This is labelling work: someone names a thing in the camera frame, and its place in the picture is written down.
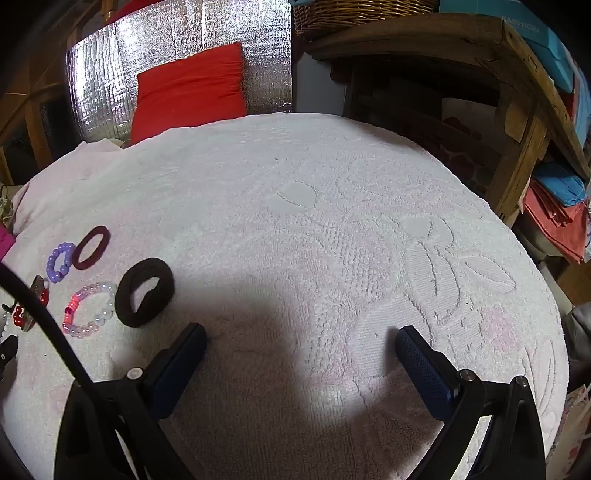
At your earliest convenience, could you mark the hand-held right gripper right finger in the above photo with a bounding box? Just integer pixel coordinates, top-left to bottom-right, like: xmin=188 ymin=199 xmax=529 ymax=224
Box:
xmin=395 ymin=325 xmax=548 ymax=480

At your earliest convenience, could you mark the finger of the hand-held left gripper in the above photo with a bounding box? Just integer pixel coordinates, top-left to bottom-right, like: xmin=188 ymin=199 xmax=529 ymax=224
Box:
xmin=0 ymin=335 xmax=20 ymax=371

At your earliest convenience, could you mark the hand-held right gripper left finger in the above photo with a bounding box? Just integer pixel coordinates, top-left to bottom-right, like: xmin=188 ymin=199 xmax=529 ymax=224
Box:
xmin=54 ymin=322 xmax=208 ymax=480

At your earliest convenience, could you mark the red bead bracelet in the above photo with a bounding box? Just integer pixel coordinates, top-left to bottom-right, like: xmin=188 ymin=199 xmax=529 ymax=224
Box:
xmin=11 ymin=275 xmax=51 ymax=332

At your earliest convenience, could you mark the pink and white bead bracelet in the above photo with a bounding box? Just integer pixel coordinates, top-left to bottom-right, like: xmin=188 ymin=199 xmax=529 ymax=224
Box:
xmin=62 ymin=281 xmax=120 ymax=340

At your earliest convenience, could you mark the thick black scrunchie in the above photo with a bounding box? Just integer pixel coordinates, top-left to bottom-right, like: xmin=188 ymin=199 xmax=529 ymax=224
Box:
xmin=114 ymin=258 xmax=175 ymax=328

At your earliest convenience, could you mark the purple bead bracelet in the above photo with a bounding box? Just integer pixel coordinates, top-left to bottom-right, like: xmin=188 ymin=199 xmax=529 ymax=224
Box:
xmin=46 ymin=242 xmax=76 ymax=283

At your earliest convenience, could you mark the maroon hair tie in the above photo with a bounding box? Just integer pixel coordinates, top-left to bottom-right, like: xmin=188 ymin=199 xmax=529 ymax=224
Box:
xmin=71 ymin=225 xmax=110 ymax=273

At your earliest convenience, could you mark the camouflage cloth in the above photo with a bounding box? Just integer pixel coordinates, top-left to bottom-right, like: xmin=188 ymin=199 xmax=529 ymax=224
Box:
xmin=0 ymin=184 xmax=14 ymax=227

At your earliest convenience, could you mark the paper gift bag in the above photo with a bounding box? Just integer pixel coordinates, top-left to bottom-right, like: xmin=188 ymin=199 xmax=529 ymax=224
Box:
xmin=553 ymin=382 xmax=591 ymax=464

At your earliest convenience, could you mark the white bucket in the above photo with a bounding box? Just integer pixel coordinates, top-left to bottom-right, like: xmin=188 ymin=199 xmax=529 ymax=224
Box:
xmin=515 ymin=216 xmax=570 ymax=265

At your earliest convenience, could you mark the white textured blanket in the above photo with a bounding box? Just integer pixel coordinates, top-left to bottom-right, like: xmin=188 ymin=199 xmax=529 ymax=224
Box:
xmin=0 ymin=112 xmax=570 ymax=480

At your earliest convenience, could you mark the red folded cloth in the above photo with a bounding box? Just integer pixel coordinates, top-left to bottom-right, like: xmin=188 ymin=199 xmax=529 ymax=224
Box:
xmin=522 ymin=180 xmax=591 ymax=265

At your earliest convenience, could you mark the blue folded cloth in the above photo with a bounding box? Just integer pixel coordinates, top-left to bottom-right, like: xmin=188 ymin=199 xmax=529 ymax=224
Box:
xmin=534 ymin=164 xmax=588 ymax=207

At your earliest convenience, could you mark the floral print bag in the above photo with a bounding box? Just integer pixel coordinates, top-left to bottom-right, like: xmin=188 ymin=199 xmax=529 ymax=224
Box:
xmin=441 ymin=97 xmax=502 ymax=195

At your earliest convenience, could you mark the wooden cabinet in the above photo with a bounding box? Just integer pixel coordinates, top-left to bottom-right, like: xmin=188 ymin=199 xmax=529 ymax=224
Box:
xmin=0 ymin=0 xmax=116 ymax=185

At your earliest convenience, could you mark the red pillow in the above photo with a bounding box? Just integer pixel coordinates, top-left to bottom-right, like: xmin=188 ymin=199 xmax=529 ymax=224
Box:
xmin=129 ymin=41 xmax=247 ymax=146

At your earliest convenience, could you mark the silver foil insulation sheet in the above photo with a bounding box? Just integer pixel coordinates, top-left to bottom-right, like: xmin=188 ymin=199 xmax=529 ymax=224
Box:
xmin=65 ymin=0 xmax=294 ymax=144

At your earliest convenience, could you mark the wooden shelf unit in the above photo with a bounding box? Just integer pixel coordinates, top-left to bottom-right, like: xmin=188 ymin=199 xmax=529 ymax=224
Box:
xmin=305 ymin=14 xmax=591 ymax=229

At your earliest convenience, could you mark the blue cardboard box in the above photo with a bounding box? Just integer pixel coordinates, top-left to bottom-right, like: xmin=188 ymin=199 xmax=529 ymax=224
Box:
xmin=438 ymin=0 xmax=578 ymax=93

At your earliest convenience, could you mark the light wicker basket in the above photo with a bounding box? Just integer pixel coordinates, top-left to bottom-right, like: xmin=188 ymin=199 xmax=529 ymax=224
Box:
xmin=292 ymin=0 xmax=439 ymax=38

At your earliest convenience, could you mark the black cable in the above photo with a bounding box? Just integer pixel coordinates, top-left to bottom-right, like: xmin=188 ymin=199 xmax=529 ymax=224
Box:
xmin=0 ymin=262 xmax=153 ymax=480

